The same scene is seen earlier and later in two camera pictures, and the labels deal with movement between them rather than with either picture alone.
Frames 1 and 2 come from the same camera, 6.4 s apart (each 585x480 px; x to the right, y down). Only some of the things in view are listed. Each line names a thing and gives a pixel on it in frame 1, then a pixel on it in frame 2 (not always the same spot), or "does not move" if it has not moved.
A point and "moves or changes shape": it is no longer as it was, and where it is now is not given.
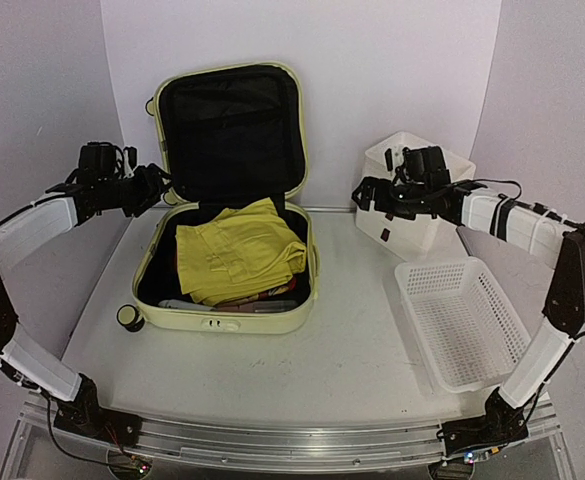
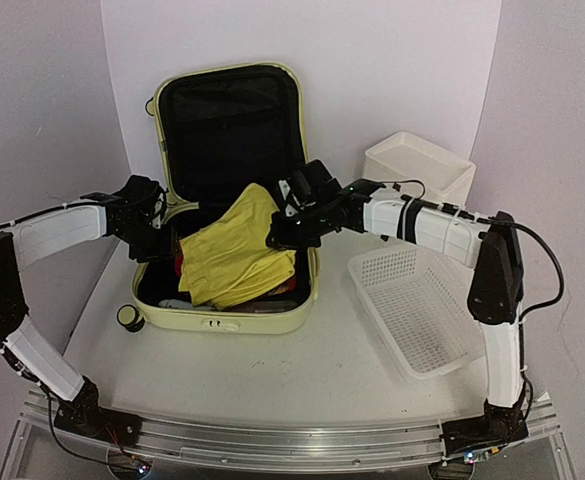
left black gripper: [151, 185] -> [167, 249]
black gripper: [100, 161] -> [140, 204]
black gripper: [426, 165] -> [309, 187]
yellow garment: [236, 254] moves or changes shape
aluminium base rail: [289, 443] does not move
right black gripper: [377, 195] -> [282, 232]
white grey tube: [175, 304] does not move
